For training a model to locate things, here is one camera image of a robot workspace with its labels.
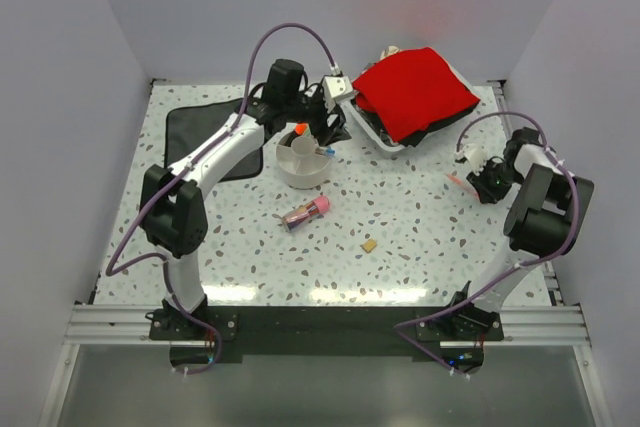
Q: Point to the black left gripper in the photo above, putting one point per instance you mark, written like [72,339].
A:
[335,132]

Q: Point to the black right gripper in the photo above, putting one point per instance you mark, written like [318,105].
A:
[486,194]

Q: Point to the orange capped marker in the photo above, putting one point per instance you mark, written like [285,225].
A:
[299,130]

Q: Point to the orange gel pen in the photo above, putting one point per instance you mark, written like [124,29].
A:
[463,184]

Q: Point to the clear blue ballpoint pen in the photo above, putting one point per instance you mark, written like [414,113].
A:
[325,151]

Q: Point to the pink capped crayon tube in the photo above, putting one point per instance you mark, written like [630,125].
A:
[305,213]

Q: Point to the small tan eraser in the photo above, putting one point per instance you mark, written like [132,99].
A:
[369,245]

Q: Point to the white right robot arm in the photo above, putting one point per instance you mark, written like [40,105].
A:
[542,223]

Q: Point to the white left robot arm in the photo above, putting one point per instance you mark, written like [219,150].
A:
[173,197]

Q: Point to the white round divided organizer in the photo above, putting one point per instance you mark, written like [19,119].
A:
[298,164]

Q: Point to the dark grey microfibre cloth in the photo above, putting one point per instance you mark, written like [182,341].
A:
[186,128]

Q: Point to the black garment in basket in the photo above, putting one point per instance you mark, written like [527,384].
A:
[404,120]

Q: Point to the white perforated plastic basket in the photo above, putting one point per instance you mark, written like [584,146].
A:
[385,132]

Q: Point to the beige item behind basket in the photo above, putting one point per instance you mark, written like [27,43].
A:
[389,51]

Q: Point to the red cloth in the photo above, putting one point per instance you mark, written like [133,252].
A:
[415,92]

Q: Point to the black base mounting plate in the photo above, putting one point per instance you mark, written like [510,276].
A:
[228,334]

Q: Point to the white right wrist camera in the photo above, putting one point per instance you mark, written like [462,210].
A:
[474,155]

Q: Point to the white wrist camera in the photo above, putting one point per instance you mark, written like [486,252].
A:
[474,155]
[336,89]

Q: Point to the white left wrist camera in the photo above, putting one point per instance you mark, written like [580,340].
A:
[336,89]

